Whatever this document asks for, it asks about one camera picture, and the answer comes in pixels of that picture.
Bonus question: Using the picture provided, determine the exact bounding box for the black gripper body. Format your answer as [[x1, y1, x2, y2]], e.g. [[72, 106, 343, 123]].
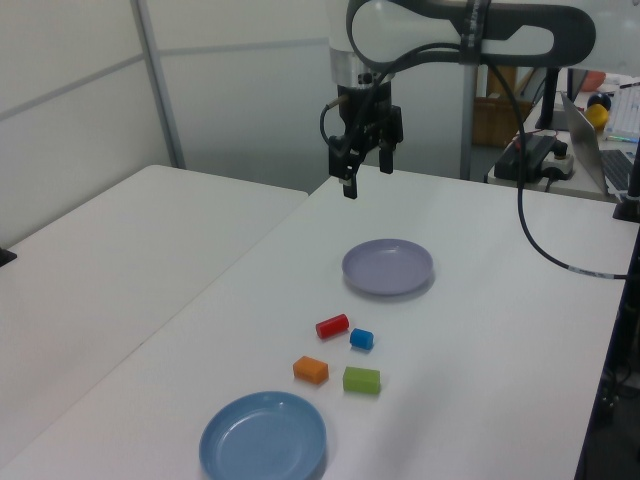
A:
[[335, 83, 395, 154]]

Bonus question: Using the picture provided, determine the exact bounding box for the red cylinder block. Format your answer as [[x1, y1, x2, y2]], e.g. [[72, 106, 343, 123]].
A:
[[315, 313, 350, 341]]

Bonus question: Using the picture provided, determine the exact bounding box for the blue hexagonal block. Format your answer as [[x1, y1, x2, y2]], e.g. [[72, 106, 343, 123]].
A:
[[348, 327, 375, 351]]

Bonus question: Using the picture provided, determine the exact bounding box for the orange rectangular block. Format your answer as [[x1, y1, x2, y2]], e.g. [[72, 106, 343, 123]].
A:
[[292, 355, 330, 385]]

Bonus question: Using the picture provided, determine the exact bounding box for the green rectangular block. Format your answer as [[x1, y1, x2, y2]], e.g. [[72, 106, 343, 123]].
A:
[[342, 366, 382, 396]]

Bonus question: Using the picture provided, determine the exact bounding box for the purple plate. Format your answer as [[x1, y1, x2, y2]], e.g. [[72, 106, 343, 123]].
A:
[[341, 238, 435, 297]]

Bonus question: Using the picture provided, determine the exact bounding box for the woven wooden box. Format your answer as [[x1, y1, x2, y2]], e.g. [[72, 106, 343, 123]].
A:
[[472, 96, 532, 147]]

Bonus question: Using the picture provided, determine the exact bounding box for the brown wooden desk panel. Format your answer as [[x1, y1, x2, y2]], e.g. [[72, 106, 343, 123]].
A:
[[487, 65, 516, 97]]

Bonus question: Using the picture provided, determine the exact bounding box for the black power box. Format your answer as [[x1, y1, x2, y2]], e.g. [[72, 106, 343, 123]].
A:
[[494, 134, 557, 179]]

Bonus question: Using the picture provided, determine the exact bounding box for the grey box with black knob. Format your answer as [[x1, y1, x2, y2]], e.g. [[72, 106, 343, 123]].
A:
[[539, 142, 576, 181]]

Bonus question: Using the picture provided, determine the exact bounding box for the black monitor stand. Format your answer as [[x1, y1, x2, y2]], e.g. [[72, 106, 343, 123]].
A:
[[534, 67, 571, 131]]

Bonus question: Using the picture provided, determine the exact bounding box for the silver laptop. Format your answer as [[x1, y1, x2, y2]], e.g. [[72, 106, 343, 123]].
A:
[[559, 91, 639, 197]]

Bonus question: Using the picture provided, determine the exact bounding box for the yellow ball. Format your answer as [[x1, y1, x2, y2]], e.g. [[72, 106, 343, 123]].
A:
[[584, 104, 610, 132]]

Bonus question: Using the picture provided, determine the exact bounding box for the blue plate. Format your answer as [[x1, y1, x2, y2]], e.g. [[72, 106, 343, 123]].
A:
[[198, 390, 329, 480]]

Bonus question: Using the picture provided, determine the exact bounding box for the grey partition post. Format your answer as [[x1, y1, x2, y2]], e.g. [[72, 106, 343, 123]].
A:
[[130, 0, 187, 170], [462, 64, 480, 181]]

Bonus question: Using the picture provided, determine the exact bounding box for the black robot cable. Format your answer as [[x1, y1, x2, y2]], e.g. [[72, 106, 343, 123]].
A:
[[319, 42, 630, 281]]

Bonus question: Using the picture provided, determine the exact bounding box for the black side frame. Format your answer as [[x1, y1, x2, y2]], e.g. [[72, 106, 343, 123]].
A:
[[574, 272, 640, 480]]

